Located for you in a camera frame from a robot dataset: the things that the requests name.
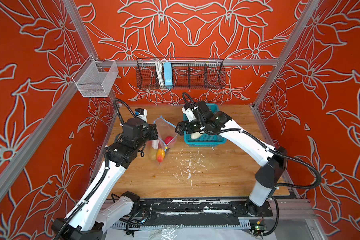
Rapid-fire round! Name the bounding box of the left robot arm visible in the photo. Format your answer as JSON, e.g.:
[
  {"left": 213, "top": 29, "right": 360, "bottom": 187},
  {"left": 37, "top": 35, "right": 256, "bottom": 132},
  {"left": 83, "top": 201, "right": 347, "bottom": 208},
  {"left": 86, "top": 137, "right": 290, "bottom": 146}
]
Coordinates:
[{"left": 52, "top": 99, "right": 159, "bottom": 240}]

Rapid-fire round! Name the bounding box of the black wire wall basket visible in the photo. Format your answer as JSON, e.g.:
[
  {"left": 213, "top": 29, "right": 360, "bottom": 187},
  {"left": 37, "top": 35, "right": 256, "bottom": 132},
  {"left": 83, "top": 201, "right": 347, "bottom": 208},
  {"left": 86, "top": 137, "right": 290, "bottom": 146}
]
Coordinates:
[{"left": 136, "top": 57, "right": 226, "bottom": 90}]

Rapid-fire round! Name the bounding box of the teal plastic basket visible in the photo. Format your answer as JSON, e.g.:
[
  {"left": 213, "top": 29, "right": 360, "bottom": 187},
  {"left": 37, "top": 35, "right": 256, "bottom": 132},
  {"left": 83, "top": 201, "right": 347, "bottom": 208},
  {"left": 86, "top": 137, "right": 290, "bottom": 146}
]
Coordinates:
[{"left": 183, "top": 103, "right": 227, "bottom": 148}]

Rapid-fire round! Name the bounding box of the white wire mesh basket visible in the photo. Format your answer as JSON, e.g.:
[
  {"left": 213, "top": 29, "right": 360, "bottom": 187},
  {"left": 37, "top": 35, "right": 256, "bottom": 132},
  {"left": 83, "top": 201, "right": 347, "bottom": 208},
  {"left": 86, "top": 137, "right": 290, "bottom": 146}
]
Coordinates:
[{"left": 73, "top": 56, "right": 119, "bottom": 98}]

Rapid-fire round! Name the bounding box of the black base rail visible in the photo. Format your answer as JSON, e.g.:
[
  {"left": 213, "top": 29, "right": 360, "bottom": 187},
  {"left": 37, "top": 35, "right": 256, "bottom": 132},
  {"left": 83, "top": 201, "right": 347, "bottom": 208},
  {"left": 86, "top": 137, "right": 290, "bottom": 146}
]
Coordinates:
[{"left": 125, "top": 198, "right": 274, "bottom": 230}]

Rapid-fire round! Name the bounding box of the orange yellow mango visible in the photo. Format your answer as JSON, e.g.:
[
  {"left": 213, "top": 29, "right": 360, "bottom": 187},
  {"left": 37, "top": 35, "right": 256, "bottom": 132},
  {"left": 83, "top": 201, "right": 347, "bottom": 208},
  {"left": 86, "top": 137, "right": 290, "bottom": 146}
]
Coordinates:
[{"left": 156, "top": 149, "right": 165, "bottom": 163}]

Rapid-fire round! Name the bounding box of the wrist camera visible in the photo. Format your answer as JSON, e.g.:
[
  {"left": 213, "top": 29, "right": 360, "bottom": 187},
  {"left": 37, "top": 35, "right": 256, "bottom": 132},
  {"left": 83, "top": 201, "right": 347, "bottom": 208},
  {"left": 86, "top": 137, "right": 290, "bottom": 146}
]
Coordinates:
[
  {"left": 182, "top": 107, "right": 197, "bottom": 122},
  {"left": 135, "top": 108, "right": 148, "bottom": 122}
]

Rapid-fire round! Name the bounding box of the light blue box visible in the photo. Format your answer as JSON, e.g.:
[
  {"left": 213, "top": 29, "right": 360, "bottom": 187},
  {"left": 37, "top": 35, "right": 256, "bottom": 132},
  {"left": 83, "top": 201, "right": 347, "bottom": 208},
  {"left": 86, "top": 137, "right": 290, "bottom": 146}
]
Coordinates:
[{"left": 163, "top": 62, "right": 173, "bottom": 89}]

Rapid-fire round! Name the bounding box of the white radish with leaves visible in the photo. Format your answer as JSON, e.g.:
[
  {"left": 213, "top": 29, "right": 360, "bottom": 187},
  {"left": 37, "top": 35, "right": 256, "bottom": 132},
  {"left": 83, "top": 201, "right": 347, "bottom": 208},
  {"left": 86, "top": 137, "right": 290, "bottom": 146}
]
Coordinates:
[{"left": 191, "top": 132, "right": 203, "bottom": 140}]

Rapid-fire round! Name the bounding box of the small circuit board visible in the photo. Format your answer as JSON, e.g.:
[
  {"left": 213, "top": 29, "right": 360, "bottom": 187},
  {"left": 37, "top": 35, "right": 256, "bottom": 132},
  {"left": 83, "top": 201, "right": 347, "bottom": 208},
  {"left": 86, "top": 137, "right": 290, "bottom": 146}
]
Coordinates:
[{"left": 251, "top": 224, "right": 267, "bottom": 238}]

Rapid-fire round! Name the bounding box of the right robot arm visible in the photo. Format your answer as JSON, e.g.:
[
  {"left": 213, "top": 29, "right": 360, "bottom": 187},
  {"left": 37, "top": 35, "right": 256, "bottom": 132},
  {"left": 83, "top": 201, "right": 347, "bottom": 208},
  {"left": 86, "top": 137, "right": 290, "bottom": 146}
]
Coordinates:
[{"left": 175, "top": 93, "right": 322, "bottom": 208}]

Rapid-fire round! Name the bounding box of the white cable bundle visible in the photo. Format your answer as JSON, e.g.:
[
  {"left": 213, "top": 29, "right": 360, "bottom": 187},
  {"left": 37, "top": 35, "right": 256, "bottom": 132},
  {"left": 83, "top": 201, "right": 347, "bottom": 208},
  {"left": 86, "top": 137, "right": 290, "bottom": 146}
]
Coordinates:
[{"left": 155, "top": 59, "right": 165, "bottom": 88}]

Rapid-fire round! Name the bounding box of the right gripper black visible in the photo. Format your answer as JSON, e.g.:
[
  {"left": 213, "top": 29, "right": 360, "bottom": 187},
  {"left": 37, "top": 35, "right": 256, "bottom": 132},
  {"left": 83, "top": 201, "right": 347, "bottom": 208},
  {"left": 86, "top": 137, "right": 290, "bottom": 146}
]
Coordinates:
[{"left": 172, "top": 117, "right": 207, "bottom": 135}]

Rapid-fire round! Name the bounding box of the clear zip top bag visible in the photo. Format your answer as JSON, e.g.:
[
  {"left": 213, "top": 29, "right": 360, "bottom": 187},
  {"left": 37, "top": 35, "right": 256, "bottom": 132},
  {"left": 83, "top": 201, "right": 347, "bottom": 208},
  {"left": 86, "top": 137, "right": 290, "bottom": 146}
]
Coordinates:
[{"left": 147, "top": 116, "right": 178, "bottom": 159}]

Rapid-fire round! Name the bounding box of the red fruit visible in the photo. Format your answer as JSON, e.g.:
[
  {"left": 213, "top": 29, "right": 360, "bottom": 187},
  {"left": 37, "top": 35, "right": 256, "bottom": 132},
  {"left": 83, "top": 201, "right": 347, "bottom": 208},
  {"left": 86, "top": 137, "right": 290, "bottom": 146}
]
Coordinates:
[{"left": 164, "top": 136, "right": 174, "bottom": 145}]

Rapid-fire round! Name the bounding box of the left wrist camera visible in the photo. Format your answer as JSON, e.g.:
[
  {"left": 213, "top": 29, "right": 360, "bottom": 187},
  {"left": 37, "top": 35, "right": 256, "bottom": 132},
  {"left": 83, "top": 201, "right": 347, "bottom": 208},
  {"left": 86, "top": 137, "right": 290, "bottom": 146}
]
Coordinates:
[{"left": 135, "top": 108, "right": 148, "bottom": 122}]

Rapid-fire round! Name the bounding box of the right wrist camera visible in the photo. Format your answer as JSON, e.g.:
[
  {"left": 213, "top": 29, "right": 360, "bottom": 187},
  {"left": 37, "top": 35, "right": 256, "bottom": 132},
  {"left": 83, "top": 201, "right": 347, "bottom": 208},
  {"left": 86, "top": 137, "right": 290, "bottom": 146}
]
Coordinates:
[{"left": 182, "top": 107, "right": 197, "bottom": 122}]

